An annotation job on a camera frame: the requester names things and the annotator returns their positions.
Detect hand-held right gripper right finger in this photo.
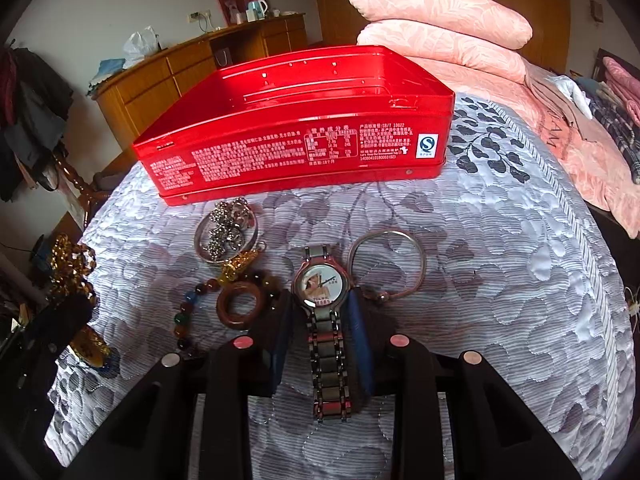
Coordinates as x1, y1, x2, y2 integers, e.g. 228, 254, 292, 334
347, 289, 583, 480

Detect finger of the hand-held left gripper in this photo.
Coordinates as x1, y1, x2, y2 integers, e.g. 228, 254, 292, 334
42, 295, 98, 341

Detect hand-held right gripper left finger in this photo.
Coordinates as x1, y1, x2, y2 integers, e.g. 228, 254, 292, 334
60, 287, 296, 480

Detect yellow amber pendant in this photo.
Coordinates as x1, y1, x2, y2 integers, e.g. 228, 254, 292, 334
69, 331, 120, 377

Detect gold bead necklace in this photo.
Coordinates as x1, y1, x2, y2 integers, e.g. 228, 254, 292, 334
49, 233, 99, 306

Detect brown wooden ring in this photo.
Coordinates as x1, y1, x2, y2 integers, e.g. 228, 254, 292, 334
216, 282, 263, 331

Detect silver wristwatch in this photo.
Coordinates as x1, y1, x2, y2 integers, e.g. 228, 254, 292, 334
291, 244, 353, 421

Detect gold pendant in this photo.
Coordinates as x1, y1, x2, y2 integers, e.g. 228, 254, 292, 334
219, 252, 262, 282

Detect thin silver bangle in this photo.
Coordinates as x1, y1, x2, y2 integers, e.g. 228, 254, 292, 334
349, 230, 429, 306

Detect colourful bead bracelet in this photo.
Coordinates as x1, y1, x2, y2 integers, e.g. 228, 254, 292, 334
175, 269, 282, 357

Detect silver bead chain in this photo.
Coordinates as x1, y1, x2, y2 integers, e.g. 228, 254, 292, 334
207, 199, 260, 260

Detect wide silver bangle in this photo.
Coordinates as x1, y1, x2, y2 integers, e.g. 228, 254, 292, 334
194, 210, 261, 264

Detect red tin box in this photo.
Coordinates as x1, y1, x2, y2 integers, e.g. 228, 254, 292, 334
131, 45, 457, 207

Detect white quilted bedspread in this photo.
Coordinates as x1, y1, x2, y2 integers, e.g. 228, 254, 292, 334
45, 92, 636, 480

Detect hanging dark clothes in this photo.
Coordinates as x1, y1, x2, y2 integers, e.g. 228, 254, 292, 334
0, 42, 74, 204

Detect wooden cabinet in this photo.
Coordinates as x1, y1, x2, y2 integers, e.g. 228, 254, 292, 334
95, 12, 309, 162

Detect blue cloth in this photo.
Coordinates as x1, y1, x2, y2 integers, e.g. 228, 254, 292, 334
87, 58, 127, 97

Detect pink lettered blanket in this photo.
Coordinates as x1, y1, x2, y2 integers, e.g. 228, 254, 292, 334
415, 55, 640, 240

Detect white plastic bag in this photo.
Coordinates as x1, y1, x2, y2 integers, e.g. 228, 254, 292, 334
122, 25, 162, 68

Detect pink folded quilt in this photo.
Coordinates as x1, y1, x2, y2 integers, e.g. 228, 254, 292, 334
347, 0, 532, 51
356, 22, 528, 86

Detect white cloth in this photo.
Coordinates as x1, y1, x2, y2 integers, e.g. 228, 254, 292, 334
549, 75, 594, 121

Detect plaid cloth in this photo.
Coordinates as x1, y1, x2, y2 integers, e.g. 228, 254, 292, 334
587, 77, 640, 184

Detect pink folded cloth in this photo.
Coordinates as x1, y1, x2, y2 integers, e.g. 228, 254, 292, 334
602, 56, 640, 112

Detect wooden door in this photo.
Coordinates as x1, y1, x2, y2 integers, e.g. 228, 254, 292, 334
487, 0, 572, 72

